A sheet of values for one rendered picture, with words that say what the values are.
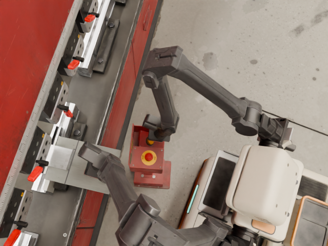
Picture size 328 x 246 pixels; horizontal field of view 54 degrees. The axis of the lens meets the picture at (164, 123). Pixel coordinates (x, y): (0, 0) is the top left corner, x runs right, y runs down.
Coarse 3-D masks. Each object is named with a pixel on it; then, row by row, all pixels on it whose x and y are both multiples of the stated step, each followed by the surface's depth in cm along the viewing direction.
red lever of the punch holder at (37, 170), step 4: (36, 160) 107; (40, 160) 107; (40, 164) 106; (44, 164) 106; (36, 168) 103; (40, 168) 104; (32, 172) 102; (36, 172) 102; (40, 172) 103; (28, 176) 100; (32, 176) 100; (36, 176) 101; (28, 180) 100; (32, 180) 100
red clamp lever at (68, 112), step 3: (57, 105) 115; (60, 105) 114; (63, 105) 115; (60, 108) 114; (63, 108) 114; (66, 108) 114; (63, 111) 117; (66, 111) 117; (69, 111) 118; (66, 114) 119; (69, 114) 119; (72, 114) 122; (69, 117) 122
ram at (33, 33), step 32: (0, 0) 70; (32, 0) 83; (64, 0) 102; (0, 32) 72; (32, 32) 86; (0, 64) 75; (32, 64) 90; (0, 96) 78; (32, 96) 95; (0, 128) 82; (32, 128) 100; (0, 160) 85; (0, 192) 89
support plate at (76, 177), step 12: (60, 144) 130; (72, 144) 131; (48, 168) 127; (72, 168) 128; (84, 168) 128; (60, 180) 126; (72, 180) 126; (84, 180) 126; (96, 180) 127; (108, 192) 125
